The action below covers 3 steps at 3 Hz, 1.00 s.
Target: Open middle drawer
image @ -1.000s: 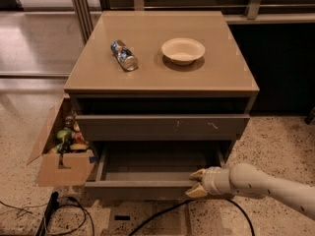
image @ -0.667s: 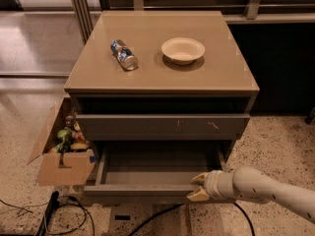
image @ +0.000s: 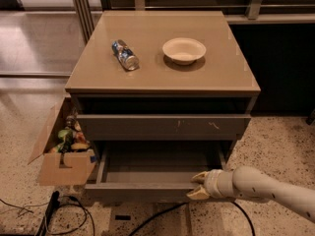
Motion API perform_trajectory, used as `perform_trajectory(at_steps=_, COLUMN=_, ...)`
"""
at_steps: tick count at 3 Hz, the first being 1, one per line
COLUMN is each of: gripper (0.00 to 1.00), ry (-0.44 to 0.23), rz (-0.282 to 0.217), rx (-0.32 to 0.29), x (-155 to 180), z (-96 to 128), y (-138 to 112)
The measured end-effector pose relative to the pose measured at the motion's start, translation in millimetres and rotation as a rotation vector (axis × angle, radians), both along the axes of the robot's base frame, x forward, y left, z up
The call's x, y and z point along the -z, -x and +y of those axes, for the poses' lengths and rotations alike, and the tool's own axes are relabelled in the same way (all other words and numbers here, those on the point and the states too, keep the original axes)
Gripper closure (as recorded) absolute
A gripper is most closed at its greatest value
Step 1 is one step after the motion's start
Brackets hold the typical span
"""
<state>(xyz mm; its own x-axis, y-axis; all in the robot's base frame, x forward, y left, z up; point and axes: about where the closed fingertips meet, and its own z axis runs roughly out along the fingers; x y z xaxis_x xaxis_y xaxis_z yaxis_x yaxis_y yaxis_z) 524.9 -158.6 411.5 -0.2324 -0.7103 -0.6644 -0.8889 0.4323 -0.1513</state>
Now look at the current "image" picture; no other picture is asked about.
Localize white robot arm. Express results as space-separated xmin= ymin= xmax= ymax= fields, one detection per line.
xmin=187 ymin=166 xmax=315 ymax=222

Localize grey drawer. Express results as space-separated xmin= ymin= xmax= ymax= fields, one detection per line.
xmin=78 ymin=114 xmax=251 ymax=141
xmin=86 ymin=141 xmax=225 ymax=203

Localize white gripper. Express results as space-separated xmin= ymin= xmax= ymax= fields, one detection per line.
xmin=187 ymin=169 xmax=234 ymax=201

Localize white paper bowl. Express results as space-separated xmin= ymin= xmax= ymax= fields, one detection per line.
xmin=162 ymin=37 xmax=207 ymax=65

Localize grey top drawer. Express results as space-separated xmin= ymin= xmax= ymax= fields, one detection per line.
xmin=78 ymin=114 xmax=251 ymax=141

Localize black power strip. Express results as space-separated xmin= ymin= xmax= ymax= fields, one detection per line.
xmin=34 ymin=191 xmax=60 ymax=236

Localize thin black cable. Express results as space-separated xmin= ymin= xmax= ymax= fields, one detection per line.
xmin=0 ymin=195 xmax=96 ymax=236

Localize grey drawer cabinet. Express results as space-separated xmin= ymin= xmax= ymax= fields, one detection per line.
xmin=65 ymin=10 xmax=262 ymax=202

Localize dark object at right edge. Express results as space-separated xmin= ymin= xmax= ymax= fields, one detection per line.
xmin=306 ymin=109 xmax=315 ymax=125

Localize thick black cable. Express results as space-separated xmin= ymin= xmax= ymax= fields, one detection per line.
xmin=127 ymin=200 xmax=256 ymax=236

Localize cardboard box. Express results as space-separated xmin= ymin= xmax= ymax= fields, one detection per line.
xmin=29 ymin=97 xmax=96 ymax=186

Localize metal railing frame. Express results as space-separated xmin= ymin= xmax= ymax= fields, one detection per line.
xmin=74 ymin=0 xmax=315 ymax=39

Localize toy items in box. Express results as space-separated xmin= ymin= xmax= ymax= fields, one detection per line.
xmin=49 ymin=111 xmax=91 ymax=153

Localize blue silver soda can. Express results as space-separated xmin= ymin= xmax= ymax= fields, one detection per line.
xmin=111 ymin=39 xmax=139 ymax=71

